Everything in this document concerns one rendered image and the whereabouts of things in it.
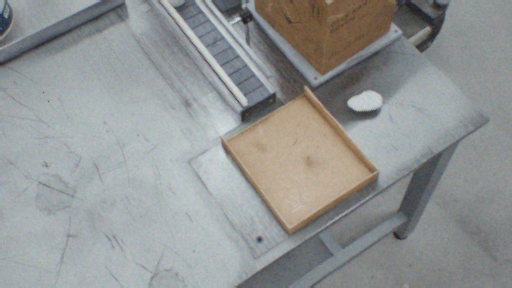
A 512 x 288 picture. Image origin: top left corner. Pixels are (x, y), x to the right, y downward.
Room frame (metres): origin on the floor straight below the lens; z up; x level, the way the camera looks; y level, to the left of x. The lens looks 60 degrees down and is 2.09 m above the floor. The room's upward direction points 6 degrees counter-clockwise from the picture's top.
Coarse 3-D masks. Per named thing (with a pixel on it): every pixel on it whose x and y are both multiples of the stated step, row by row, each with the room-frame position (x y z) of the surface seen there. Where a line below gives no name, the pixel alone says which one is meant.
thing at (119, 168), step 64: (128, 0) 1.26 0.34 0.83; (0, 64) 1.06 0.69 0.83; (64, 64) 1.04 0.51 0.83; (128, 64) 1.02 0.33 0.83; (192, 64) 1.00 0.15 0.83; (384, 64) 0.94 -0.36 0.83; (0, 128) 0.85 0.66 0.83; (64, 128) 0.83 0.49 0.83; (128, 128) 0.81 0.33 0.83; (192, 128) 0.79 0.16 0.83; (384, 128) 0.74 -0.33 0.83; (448, 128) 0.72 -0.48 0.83; (0, 192) 0.66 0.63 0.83; (64, 192) 0.65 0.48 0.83; (128, 192) 0.63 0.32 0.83; (192, 192) 0.61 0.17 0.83; (256, 192) 0.60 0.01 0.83; (0, 256) 0.50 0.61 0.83; (64, 256) 0.48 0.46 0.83; (128, 256) 0.47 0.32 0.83; (192, 256) 0.45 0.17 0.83; (256, 256) 0.44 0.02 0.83
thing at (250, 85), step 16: (192, 0) 1.19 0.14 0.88; (192, 16) 1.13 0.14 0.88; (208, 32) 1.07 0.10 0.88; (208, 48) 1.01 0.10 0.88; (224, 48) 1.00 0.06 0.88; (224, 64) 0.95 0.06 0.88; (240, 64) 0.95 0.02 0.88; (240, 80) 0.89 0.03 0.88; (256, 80) 0.89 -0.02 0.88; (256, 96) 0.84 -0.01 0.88
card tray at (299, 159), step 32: (256, 128) 0.77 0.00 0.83; (288, 128) 0.76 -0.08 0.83; (320, 128) 0.75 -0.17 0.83; (256, 160) 0.68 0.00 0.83; (288, 160) 0.67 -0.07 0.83; (320, 160) 0.66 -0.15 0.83; (352, 160) 0.65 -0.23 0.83; (288, 192) 0.59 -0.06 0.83; (320, 192) 0.58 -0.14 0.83; (352, 192) 0.57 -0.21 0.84; (288, 224) 0.50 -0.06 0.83
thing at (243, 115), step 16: (160, 16) 1.18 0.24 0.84; (208, 16) 1.13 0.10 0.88; (176, 32) 1.09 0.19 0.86; (224, 32) 1.06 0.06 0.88; (192, 48) 1.02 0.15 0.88; (208, 64) 0.96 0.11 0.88; (224, 96) 0.87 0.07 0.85; (272, 96) 0.84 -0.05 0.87; (240, 112) 0.80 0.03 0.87; (256, 112) 0.82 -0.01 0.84
